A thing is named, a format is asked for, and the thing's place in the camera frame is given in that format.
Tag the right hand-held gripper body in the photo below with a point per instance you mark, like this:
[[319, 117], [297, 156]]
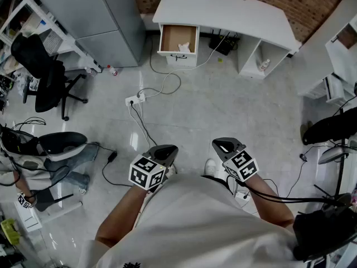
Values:
[[240, 163]]

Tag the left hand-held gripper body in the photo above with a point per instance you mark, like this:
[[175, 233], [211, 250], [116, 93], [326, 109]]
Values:
[[145, 172]]

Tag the white cloth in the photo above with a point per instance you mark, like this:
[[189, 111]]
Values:
[[184, 47]]

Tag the white drawer with brown inside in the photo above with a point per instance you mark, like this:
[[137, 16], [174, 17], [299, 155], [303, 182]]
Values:
[[174, 36]]

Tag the person's left forearm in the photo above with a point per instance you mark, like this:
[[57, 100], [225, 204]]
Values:
[[122, 214]]

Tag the person's right forearm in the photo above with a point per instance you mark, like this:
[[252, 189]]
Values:
[[267, 202]]

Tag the person's right white shoe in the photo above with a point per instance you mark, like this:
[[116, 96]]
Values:
[[210, 167]]

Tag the white power strip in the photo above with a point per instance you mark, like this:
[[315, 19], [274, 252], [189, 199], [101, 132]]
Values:
[[135, 100]]

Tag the person's white shirt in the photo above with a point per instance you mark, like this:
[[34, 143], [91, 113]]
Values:
[[195, 227]]

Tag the grey stool seat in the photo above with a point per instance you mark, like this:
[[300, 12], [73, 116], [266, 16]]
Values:
[[334, 153]]

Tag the black metal chair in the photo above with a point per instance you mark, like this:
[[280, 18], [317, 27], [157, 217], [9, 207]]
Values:
[[338, 177]]

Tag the white plastic bottle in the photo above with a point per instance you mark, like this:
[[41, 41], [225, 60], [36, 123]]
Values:
[[264, 65]]

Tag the clear bottle with red cap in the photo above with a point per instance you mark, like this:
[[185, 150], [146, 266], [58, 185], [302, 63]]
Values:
[[112, 70]]

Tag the black bag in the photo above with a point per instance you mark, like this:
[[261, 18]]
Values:
[[323, 233]]

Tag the black router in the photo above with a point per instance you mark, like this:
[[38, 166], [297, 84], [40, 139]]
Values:
[[223, 45]]

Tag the black office chair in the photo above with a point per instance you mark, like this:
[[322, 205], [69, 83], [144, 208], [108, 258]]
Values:
[[48, 85]]

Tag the black and white backpack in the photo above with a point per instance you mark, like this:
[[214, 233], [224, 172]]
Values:
[[16, 142]]

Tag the white cabinet unit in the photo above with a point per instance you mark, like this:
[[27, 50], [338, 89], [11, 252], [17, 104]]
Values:
[[341, 63]]

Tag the yellow-green plastic basket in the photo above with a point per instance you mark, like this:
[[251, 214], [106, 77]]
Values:
[[9, 230]]

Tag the white desk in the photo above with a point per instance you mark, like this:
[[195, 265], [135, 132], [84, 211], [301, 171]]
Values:
[[223, 13]]

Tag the grey metal cabinet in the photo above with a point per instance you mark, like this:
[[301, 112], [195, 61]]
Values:
[[92, 15]]

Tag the white shelving rack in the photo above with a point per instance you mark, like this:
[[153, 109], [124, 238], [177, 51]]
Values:
[[42, 24]]

